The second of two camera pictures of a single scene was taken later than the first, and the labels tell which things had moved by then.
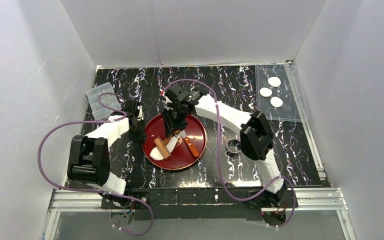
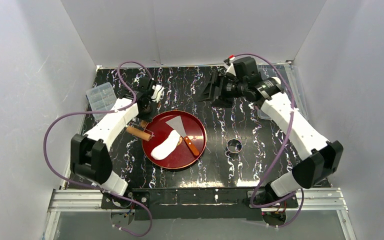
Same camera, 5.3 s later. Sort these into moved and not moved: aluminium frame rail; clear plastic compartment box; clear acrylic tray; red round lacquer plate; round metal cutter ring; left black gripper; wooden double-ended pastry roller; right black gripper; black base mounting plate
Moved: left black gripper; wooden double-ended pastry roller; right black gripper
Not moved: clear plastic compartment box; round metal cutter ring; black base mounting plate; clear acrylic tray; red round lacquer plate; aluminium frame rail
